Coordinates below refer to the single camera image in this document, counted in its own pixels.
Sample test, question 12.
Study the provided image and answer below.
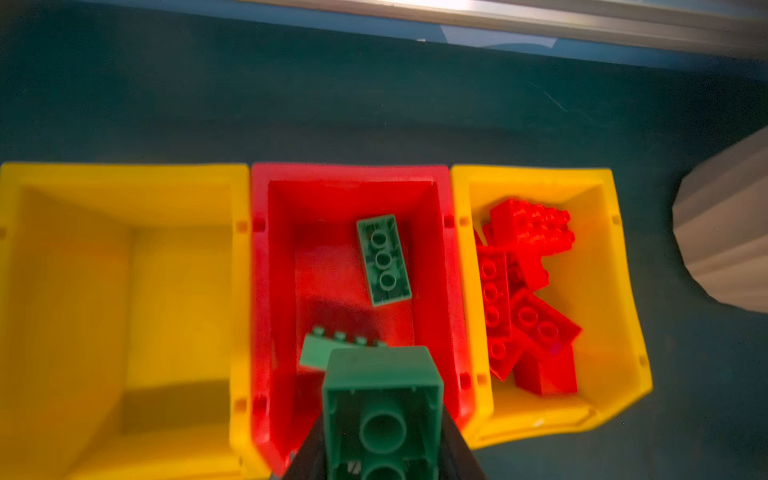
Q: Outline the dark green lego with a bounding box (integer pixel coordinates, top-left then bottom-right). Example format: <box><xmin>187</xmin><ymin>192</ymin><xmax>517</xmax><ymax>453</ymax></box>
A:
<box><xmin>356</xmin><ymin>214</ymin><xmax>412</xmax><ymax>308</ymax></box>
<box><xmin>322</xmin><ymin>346</ymin><xmax>444</xmax><ymax>479</ymax></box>
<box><xmin>298</xmin><ymin>325</ymin><xmax>388</xmax><ymax>371</ymax></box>

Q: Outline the red middle bin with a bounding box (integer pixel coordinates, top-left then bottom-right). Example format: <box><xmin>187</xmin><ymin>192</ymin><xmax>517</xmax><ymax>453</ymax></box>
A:
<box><xmin>251</xmin><ymin>163</ymin><xmax>476</xmax><ymax>474</ymax></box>

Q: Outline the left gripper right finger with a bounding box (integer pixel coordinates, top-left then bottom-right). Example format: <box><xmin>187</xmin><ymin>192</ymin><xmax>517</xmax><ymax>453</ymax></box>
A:
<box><xmin>439</xmin><ymin>410</ymin><xmax>488</xmax><ymax>480</ymax></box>

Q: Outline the dark green lego top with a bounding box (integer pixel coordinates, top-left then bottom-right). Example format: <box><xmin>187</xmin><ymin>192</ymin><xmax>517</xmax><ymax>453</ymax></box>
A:
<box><xmin>298</xmin><ymin>325</ymin><xmax>388</xmax><ymax>371</ymax></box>

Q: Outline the left yellow bin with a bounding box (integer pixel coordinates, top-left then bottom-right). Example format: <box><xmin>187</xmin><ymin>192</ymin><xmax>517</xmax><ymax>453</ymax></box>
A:
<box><xmin>1</xmin><ymin>163</ymin><xmax>270</xmax><ymax>479</ymax></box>

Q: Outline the red lego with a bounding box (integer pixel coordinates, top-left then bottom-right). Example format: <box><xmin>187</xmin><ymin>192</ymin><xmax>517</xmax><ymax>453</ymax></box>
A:
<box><xmin>513</xmin><ymin>346</ymin><xmax>578</xmax><ymax>397</ymax></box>
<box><xmin>510</xmin><ymin>289</ymin><xmax>583</xmax><ymax>360</ymax></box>

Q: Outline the yellow bin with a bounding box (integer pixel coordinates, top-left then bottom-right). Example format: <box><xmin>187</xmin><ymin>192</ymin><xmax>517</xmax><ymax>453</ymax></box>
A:
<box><xmin>450</xmin><ymin>165</ymin><xmax>652</xmax><ymax>449</ymax></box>
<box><xmin>1</xmin><ymin>163</ymin><xmax>270</xmax><ymax>479</ymax></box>

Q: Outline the beige ribbed flower pot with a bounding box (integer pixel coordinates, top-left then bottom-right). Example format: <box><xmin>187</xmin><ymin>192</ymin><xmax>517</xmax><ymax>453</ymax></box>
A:
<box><xmin>672</xmin><ymin>128</ymin><xmax>767</xmax><ymax>313</ymax></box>

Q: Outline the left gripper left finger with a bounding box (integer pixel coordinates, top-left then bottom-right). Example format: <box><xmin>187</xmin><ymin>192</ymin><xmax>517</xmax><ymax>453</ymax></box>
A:
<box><xmin>281</xmin><ymin>415</ymin><xmax>327</xmax><ymax>480</ymax></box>

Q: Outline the right yellow bin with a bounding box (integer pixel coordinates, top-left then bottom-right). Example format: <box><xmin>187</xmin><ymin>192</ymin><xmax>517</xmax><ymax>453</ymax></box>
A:
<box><xmin>450</xmin><ymin>165</ymin><xmax>652</xmax><ymax>449</ymax></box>

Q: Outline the red long lego brick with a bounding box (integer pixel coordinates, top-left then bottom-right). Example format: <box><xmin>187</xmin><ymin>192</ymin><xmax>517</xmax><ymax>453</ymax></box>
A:
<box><xmin>476</xmin><ymin>246</ymin><xmax>511</xmax><ymax>339</ymax></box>

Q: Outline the aluminium back rail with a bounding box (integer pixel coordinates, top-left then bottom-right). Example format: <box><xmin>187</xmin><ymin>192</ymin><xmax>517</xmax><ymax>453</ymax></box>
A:
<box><xmin>274</xmin><ymin>0</ymin><xmax>767</xmax><ymax>60</ymax></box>

